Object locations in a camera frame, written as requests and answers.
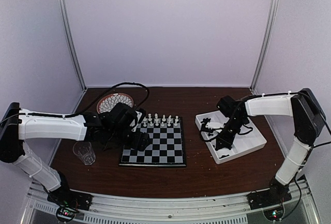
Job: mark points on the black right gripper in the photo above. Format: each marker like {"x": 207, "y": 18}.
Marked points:
{"x": 226, "y": 142}

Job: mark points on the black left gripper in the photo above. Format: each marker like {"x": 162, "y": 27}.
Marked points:
{"x": 139, "y": 143}

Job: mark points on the white plastic tray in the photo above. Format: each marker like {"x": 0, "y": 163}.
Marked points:
{"x": 248, "y": 140}

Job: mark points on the black white chessboard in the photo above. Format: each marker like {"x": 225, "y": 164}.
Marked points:
{"x": 166, "y": 150}

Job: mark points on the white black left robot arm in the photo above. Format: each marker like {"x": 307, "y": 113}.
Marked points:
{"x": 20, "y": 124}

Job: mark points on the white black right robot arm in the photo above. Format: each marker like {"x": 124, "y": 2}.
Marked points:
{"x": 308, "y": 119}

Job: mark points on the black chess pieces pile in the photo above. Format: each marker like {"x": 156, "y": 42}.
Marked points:
{"x": 205, "y": 121}

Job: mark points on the white chess queen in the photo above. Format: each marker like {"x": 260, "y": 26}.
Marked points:
{"x": 156, "y": 119}

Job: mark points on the floral ceramic plate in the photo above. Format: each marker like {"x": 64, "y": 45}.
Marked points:
{"x": 107, "y": 103}

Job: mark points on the clear drinking glass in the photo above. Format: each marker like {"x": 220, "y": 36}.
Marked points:
{"x": 84, "y": 151}

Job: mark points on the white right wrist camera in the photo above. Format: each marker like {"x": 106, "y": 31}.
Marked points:
{"x": 211, "y": 126}

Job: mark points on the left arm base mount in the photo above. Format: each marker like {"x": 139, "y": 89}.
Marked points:
{"x": 70, "y": 205}

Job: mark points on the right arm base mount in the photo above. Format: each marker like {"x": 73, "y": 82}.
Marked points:
{"x": 273, "y": 208}

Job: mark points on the front aluminium rail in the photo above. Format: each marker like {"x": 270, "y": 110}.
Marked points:
{"x": 221, "y": 209}

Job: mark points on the right aluminium frame post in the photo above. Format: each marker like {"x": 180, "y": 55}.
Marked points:
{"x": 271, "y": 18}

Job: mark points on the aluminium frame post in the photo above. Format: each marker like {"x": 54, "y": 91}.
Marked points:
{"x": 271, "y": 18}
{"x": 70, "y": 44}

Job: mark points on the left aluminium frame post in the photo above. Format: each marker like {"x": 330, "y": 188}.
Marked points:
{"x": 70, "y": 44}

